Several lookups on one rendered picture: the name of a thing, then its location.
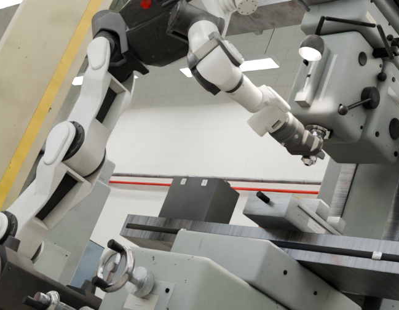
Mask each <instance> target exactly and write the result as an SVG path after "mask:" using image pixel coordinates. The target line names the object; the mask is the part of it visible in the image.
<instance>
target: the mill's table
mask: <svg viewBox="0 0 399 310"><path fill-rule="evenodd" d="M180 230H187V231H196V232H202V233H212V234H222V235H228V236H238V237H248V238H254V239H264V240H269V241H270V242H272V243H273V244H274V245H276V246H277V247H278V248H280V249H281V250H283V251H284V252H285V253H287V254H288V255H289V256H291V257H292V258H294V259H295V260H296V261H298V262H299V263H301V264H302V265H303V266H305V267H306V268H307V269H309V270H310V271H312V272H313V273H314V274H316V275H317V276H318V277H320V278H321V279H323V280H324V281H325V282H327V283H328V284H330V285H331V286H332V287H334V288H335V289H336V290H338V291H342V292H349V293H356V294H360V295H367V296H374V297H378V298H385V299H389V300H396V301H399V242H396V241H389V240H378V239H366V238H360V237H348V236H337V235H330V234H319V233H312V232H301V231H289V230H282V229H271V228H259V227H252V226H241V225H229V224H222V223H211V222H204V221H193V220H181V219H174V218H163V217H151V216H145V215H133V214H128V215H127V217H126V219H125V222H124V225H123V227H122V229H121V231H120V234H119V235H120V236H122V237H123V238H125V239H127V240H129V241H130V242H132V243H134V244H135V245H137V246H139V247H141V248H148V249H153V250H161V251H165V252H170V251H171V249H172V246H173V243H174V241H175V239H176V236H177V234H178V231H180Z"/></svg>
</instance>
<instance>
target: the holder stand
mask: <svg viewBox="0 0 399 310"><path fill-rule="evenodd" d="M239 196H240V194H239V193H238V192H237V191H236V190H234V189H233V188H232V187H231V184H230V183H229V182H227V181H226V180H223V179H222V178H219V177H215V176H207V177H198V176H195V175H186V176H185V177H184V176H174V178H173V181H172V183H171V185H170V188H169V190H168V193H167V195H166V198H165V200H164V203H163V205H162V208H161V210H160V212H159V215H158V217H163V218H174V219H181V220H193V221H204V222H211V223H222V224H229V223H230V220H231V218H232V214H233V212H234V209H235V206H236V204H237V201H238V199H239Z"/></svg>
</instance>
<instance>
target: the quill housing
mask: <svg viewBox="0 0 399 310"><path fill-rule="evenodd" d="M320 37H321V38H322V39H323V40H324V43H325V44H326V46H327V47H328V48H329V49H330V54H329V56H328V59H327V62H326V65H325V68H324V70H323V74H322V77H321V80H320V82H319V85H318V88H317V91H316V94H315V97H314V100H313V102H312V106H310V107H300V106H299V105H298V104H297V103H296V102H295V101H294V100H295V98H296V94H297V93H298V92H299V89H300V86H301V83H302V80H303V78H304V75H305V72H306V69H307V66H306V65H305V64H304V63H303V60H304V59H305V58H303V59H302V62H301V65H300V67H299V70H298V73H297V76H296V79H295V81H294V84H293V87H292V90H291V93H290V96H289V98H288V101H287V104H288V105H289V106H290V110H289V113H291V114H292V115H293V116H294V117H295V118H296V119H297V120H298V121H299V122H300V123H301V124H302V125H303V126H304V130H305V127H306V125H307V124H318V125H322V126H324V127H326V128H327V129H329V130H333V133H332V136H331V139H329V138H327V139H324V140H323V142H322V143H355V142H356V141H358V140H359V139H360V137H361V133H362V131H363V128H364V124H365V121H366V118H367V115H368V111H369V109H366V108H364V106H363V105H360V106H357V107H355V108H352V109H350V110H348V113H347V114H346V115H343V116H342V115H340V114H339V113H338V108H339V107H340V106H342V105H345V106H349V105H352V104H354V103H357V102H359V101H361V93H362V91H363V89H364V88H365V87H376V86H377V82H378V79H377V76H378V74H379V73H380V72H381V69H382V66H383V62H382V59H381V58H375V57H374V56H373V55H372V53H373V50H374V49H373V48H372V47H371V46H370V44H369V43H368V42H367V41H366V39H365V38H364V37H363V36H362V35H361V33H359V32H358V31H349V32H344V33H336V34H327V35H323V36H320Z"/></svg>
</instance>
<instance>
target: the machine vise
mask: <svg viewBox="0 0 399 310"><path fill-rule="evenodd" d="M256 193H257V192H250V193H249V196H248V199H247V202H246V204H245V207H244V210H243V212H242V213H243V214H244V215H245V216H246V217H247V218H249V219H250V220H251V221H253V222H254V223H256V224H257V225H258V226H260V227H261V228H271V229H282V230H289V231H301V232H307V233H319V234H330V235H337V236H342V235H341V234H342V232H343V230H344V226H345V221H344V220H343V219H341V218H340V217H328V218H327V221H324V220H323V219H322V218H320V217H319V216H318V215H317V214H316V213H314V212H313V211H312V210H311V209H310V208H308V207H307V206H306V205H304V204H303V203H302V202H301V201H300V200H299V199H297V198H296V197H295V196H294V195H292V194H283V193H264V194H265V195H266V196H267V197H269V198H270V201H269V202H268V203H265V202H263V201H262V200H261V199H260V198H258V197H257V196H256Z"/></svg>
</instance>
